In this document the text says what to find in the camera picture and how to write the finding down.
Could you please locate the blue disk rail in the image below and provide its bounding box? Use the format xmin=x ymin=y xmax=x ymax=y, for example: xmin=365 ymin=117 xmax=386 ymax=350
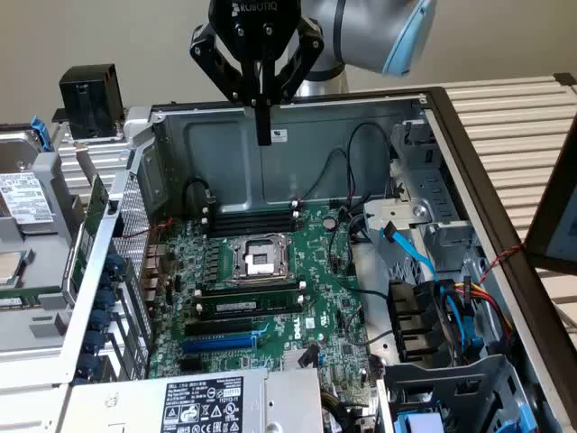
xmin=32 ymin=115 xmax=55 ymax=154

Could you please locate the open grey PC case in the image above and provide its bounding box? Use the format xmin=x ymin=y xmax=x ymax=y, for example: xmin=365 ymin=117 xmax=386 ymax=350
xmin=56 ymin=85 xmax=577 ymax=433

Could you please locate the thick black wire loop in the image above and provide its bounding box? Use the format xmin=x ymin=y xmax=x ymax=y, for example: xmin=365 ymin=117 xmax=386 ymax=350
xmin=182 ymin=177 xmax=215 ymax=226

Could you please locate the green Dell motherboard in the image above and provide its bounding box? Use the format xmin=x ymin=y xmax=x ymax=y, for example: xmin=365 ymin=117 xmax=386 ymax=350
xmin=146 ymin=205 xmax=378 ymax=407

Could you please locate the blue grey drive cage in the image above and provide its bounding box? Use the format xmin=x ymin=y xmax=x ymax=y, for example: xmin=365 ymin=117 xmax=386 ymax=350
xmin=376 ymin=354 xmax=542 ymax=433

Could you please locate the blue drive rail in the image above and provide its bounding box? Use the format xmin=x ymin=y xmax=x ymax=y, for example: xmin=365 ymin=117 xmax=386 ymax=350
xmin=517 ymin=402 xmax=541 ymax=433

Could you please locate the dark framed monitor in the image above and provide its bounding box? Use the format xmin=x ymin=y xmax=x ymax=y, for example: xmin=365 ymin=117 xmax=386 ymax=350
xmin=525 ymin=112 xmax=577 ymax=276

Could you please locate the RAM slot with black clips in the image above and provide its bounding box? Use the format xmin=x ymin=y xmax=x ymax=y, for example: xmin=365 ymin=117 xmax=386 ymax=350
xmin=197 ymin=288 xmax=302 ymax=307
xmin=197 ymin=275 xmax=301 ymax=294
xmin=207 ymin=212 xmax=297 ymax=228
xmin=207 ymin=223 xmax=297 ymax=239

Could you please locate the black plastic fan duct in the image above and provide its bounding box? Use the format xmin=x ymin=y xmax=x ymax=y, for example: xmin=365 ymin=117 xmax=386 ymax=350
xmin=387 ymin=279 xmax=450 ymax=364

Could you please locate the blue SATA wire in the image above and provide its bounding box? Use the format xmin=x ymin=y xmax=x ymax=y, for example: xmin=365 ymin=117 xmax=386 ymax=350
xmin=439 ymin=283 xmax=486 ymax=362
xmin=380 ymin=220 xmax=452 ymax=299

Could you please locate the long black expansion slot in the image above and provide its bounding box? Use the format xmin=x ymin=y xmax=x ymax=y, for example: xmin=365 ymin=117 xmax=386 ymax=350
xmin=183 ymin=317 xmax=254 ymax=338

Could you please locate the green graphics card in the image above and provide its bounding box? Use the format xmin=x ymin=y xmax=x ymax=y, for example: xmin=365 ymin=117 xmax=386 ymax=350
xmin=61 ymin=173 xmax=110 ymax=310

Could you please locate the coloured power wire bundle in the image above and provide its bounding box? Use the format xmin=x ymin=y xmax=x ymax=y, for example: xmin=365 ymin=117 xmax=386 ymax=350
xmin=450 ymin=278 xmax=517 ymax=346

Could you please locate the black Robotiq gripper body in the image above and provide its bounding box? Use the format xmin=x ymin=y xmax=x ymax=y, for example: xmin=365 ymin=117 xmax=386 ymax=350
xmin=207 ymin=0 xmax=302 ymax=64

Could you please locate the silver chipset heat sink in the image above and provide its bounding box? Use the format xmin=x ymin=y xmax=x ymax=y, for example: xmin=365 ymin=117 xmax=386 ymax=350
xmin=281 ymin=349 xmax=319 ymax=372

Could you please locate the silver hard disk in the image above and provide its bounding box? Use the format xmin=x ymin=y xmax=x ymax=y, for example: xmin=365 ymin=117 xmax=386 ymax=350
xmin=0 ymin=128 xmax=58 ymax=235

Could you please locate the silver CPU socket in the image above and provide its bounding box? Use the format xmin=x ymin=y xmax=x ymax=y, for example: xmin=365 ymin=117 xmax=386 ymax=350
xmin=224 ymin=232 xmax=297 ymax=288

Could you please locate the thin black wire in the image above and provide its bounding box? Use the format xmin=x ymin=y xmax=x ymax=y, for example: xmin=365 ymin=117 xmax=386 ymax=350
xmin=297 ymin=147 xmax=349 ymax=204
xmin=345 ymin=121 xmax=393 ymax=208

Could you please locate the black CPU cooler block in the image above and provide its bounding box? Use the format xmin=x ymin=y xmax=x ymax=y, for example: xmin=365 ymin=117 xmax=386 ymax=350
xmin=58 ymin=62 xmax=126 ymax=141

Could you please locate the RAM slot with white clips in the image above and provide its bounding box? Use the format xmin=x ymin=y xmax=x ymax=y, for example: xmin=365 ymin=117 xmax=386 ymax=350
xmin=193 ymin=280 xmax=307 ymax=299
xmin=201 ymin=199 xmax=301 ymax=223
xmin=194 ymin=295 xmax=307 ymax=318
xmin=201 ymin=211 xmax=301 ymax=234

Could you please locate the red black twisted wire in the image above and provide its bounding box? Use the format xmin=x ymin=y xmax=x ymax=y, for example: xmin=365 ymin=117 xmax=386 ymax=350
xmin=121 ymin=217 xmax=176 ymax=290
xmin=477 ymin=241 xmax=527 ymax=285

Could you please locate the grey disk bay cage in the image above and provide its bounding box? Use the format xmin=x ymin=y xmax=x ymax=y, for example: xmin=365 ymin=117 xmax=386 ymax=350
xmin=362 ymin=119 xmax=479 ymax=276

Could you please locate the silver CPU chip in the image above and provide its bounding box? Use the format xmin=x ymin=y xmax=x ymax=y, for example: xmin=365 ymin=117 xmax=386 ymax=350
xmin=0 ymin=250 xmax=26 ymax=288

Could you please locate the pale blue plastic block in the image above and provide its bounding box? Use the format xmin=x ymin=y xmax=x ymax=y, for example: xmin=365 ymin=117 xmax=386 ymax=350
xmin=392 ymin=410 xmax=447 ymax=433

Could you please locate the silver power supply unit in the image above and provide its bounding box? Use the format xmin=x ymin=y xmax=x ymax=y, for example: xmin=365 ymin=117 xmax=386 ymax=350
xmin=58 ymin=367 xmax=325 ymax=433

